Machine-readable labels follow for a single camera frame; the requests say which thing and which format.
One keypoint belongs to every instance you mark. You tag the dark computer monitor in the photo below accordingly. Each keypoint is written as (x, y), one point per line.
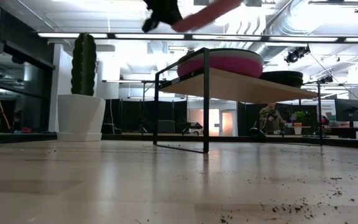
(346, 109)

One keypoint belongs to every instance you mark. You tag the overhead light bar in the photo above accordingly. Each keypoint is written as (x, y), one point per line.
(222, 38)

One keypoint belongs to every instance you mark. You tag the silver ventilation duct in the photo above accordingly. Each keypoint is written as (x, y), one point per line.
(272, 51)

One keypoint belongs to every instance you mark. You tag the black ceiling spotlight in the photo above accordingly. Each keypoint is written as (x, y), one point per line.
(325, 79)

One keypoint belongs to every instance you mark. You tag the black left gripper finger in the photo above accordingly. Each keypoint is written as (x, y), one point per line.
(150, 25)

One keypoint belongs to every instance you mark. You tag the pink plate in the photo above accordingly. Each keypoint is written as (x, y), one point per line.
(228, 67)

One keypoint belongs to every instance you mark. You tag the black frame wooden shelf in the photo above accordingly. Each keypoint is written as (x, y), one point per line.
(228, 88)

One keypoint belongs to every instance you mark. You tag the white faceted plant pot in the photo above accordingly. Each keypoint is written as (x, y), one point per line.
(79, 116)

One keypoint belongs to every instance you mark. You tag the person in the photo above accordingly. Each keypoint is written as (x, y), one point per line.
(270, 119)

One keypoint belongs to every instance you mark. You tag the small green potted plant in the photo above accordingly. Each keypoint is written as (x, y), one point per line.
(298, 118)

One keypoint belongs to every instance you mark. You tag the salmon red plate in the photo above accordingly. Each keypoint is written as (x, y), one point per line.
(207, 14)

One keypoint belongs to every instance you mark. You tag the tall green cactus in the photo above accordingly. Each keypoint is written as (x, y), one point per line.
(84, 65)

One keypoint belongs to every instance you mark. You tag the grey office chair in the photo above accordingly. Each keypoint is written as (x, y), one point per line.
(166, 126)

